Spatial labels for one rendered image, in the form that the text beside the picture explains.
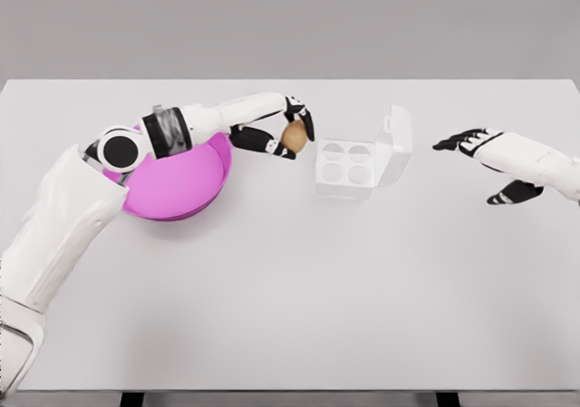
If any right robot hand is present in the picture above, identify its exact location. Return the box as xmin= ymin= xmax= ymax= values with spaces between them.
xmin=432 ymin=128 xmax=573 ymax=206

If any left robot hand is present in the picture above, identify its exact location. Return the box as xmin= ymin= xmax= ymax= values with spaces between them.
xmin=217 ymin=92 xmax=315 ymax=160

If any brown egg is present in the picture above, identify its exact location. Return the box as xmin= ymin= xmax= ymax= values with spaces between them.
xmin=280 ymin=120 xmax=309 ymax=154

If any clear plastic egg box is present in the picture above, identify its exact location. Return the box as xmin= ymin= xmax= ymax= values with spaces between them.
xmin=313 ymin=103 xmax=413 ymax=202

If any pink bowl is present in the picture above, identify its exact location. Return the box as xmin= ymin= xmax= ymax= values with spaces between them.
xmin=101 ymin=124 xmax=234 ymax=222

